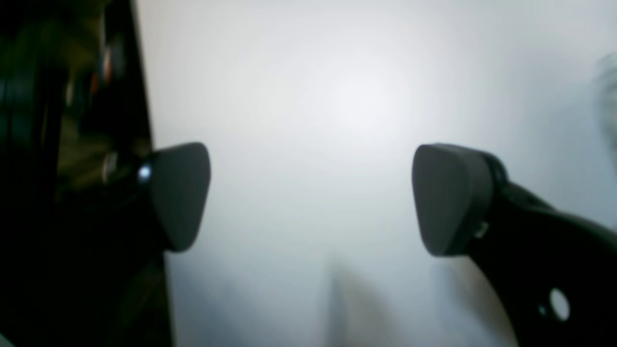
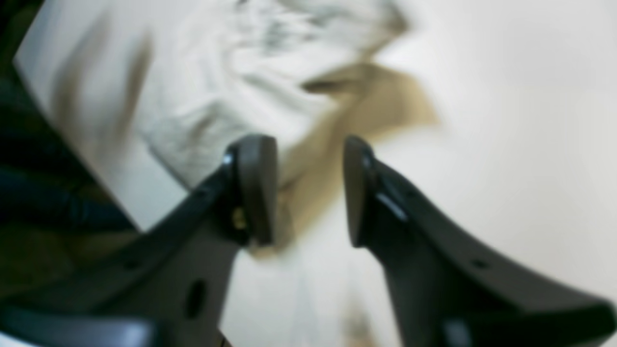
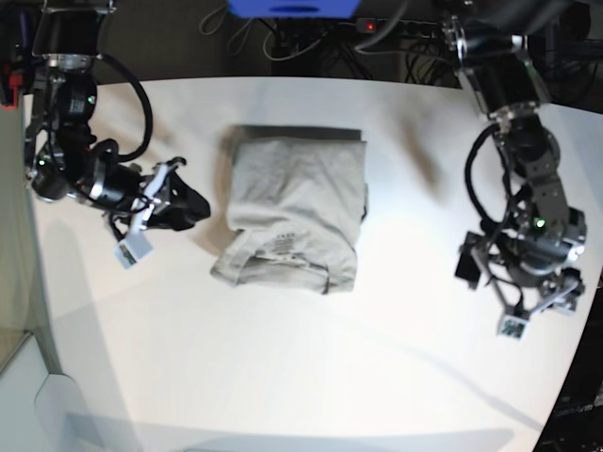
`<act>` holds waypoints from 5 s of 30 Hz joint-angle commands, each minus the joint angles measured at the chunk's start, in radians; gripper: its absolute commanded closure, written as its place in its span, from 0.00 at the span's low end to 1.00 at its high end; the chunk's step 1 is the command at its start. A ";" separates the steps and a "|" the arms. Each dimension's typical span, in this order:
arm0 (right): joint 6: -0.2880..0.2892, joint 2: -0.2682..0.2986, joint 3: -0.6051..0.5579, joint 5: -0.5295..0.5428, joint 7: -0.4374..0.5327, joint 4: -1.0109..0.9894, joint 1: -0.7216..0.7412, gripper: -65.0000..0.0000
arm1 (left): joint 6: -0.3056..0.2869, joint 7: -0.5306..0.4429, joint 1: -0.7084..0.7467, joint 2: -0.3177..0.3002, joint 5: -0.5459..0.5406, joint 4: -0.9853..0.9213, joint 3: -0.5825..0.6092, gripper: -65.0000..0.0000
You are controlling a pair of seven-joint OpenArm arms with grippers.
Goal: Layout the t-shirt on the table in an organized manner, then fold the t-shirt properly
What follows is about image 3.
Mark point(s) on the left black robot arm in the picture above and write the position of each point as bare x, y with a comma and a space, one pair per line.
527, 256

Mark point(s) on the black power strip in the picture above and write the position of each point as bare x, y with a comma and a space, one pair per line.
405, 29

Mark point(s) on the blue plastic bin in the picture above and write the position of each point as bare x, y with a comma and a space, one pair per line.
329, 9

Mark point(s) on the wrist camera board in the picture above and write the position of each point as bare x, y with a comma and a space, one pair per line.
512, 327
132, 249

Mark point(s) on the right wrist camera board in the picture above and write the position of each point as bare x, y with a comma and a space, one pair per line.
132, 249

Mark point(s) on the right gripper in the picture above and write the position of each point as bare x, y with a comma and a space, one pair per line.
160, 200

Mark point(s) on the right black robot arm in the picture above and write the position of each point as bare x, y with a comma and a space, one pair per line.
63, 158

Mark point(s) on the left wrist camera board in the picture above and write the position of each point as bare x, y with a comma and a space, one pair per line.
512, 327

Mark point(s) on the beige t-shirt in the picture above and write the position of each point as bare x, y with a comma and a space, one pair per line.
296, 200

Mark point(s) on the red and blue clamp tool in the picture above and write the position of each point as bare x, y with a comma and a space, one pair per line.
17, 34

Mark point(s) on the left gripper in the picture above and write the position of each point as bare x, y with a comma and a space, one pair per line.
519, 292

